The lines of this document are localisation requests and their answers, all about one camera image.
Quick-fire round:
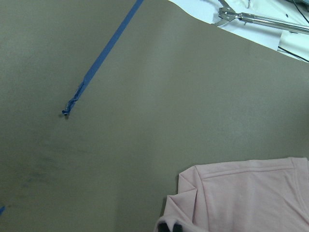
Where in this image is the pink Snoopy t-shirt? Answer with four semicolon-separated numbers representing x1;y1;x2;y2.
155;158;309;232

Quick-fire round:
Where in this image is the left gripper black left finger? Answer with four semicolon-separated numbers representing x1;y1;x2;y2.
158;223;170;232

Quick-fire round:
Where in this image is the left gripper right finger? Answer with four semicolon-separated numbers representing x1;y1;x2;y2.
173;224;183;232

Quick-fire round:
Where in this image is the grabber stick green handle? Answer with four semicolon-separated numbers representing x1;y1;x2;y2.
214;0;309;35

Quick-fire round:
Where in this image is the frayed blue tape strip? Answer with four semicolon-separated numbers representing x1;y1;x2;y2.
61;0;143;116

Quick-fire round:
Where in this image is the black cable on bench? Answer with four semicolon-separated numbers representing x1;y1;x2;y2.
277;45;309;63

